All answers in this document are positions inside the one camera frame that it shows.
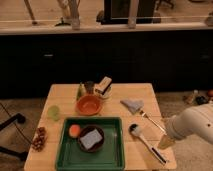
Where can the white black dish brush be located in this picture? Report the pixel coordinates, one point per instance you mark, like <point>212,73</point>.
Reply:
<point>135,130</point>

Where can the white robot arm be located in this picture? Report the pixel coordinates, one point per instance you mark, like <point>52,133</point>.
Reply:
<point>193,120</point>

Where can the orange red bowl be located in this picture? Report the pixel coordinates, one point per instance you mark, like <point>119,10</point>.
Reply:
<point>88,105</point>

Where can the dark glass cup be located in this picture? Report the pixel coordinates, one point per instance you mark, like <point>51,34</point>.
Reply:
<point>89,87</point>

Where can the green yellow bottle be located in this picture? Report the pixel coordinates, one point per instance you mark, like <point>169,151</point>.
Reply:
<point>80,91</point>

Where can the blue sponge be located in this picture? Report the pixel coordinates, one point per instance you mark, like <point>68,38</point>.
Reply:
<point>91,138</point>

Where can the orange fruit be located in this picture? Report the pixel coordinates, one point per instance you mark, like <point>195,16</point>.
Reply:
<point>74,130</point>

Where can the wooden table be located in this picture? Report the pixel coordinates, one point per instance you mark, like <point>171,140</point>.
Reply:
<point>137,156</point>

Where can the green plastic cup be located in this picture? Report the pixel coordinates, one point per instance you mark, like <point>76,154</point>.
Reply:
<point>53,112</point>

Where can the green plastic tray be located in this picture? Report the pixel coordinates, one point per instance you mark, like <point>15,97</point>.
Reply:
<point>109,157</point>

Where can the brown grape bunch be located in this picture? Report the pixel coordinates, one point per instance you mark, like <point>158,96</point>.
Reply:
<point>39,141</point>

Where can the black chair base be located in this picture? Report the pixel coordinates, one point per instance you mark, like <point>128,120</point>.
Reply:
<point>8,132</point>

